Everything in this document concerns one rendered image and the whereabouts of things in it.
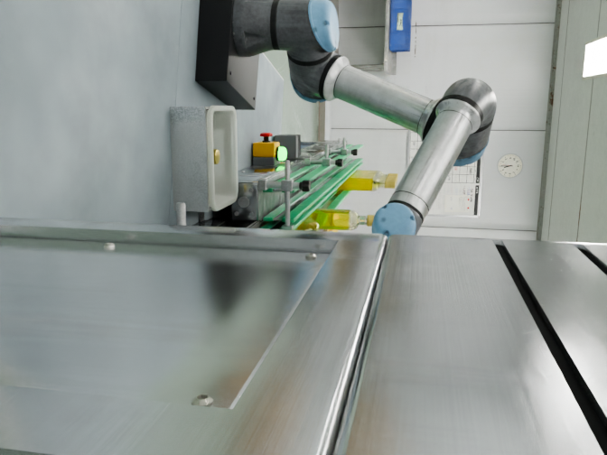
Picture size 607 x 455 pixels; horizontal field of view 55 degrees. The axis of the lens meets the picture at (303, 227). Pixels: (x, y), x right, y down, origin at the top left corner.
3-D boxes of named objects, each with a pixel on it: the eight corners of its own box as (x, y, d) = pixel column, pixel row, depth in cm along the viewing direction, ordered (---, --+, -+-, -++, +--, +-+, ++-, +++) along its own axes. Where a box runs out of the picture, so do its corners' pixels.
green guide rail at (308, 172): (262, 191, 145) (294, 192, 144) (262, 188, 145) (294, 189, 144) (348, 145, 314) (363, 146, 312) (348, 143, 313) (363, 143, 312)
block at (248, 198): (230, 220, 144) (257, 221, 142) (229, 182, 142) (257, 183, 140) (235, 218, 147) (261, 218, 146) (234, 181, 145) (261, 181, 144)
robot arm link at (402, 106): (303, 23, 149) (505, 101, 129) (309, 67, 162) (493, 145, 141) (275, 51, 144) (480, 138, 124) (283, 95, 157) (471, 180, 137)
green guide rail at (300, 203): (263, 221, 147) (294, 222, 145) (263, 217, 147) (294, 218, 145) (348, 160, 315) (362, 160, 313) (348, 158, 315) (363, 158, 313)
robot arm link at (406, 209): (513, 61, 120) (415, 248, 99) (502, 99, 129) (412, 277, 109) (459, 46, 124) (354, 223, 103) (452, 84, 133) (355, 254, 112)
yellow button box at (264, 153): (251, 165, 182) (275, 165, 181) (251, 141, 181) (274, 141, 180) (257, 162, 189) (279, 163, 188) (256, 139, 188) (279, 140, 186)
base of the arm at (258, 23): (234, -19, 134) (276, -19, 132) (250, 3, 149) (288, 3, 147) (230, 48, 135) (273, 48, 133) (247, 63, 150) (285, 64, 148)
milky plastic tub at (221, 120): (175, 211, 126) (214, 213, 124) (171, 105, 121) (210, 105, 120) (204, 199, 143) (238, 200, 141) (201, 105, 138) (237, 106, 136)
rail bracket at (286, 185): (257, 229, 143) (308, 231, 140) (256, 160, 139) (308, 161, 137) (261, 227, 146) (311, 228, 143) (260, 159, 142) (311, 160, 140)
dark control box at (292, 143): (273, 157, 209) (296, 158, 207) (273, 134, 207) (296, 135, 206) (278, 155, 217) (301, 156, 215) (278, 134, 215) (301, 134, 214)
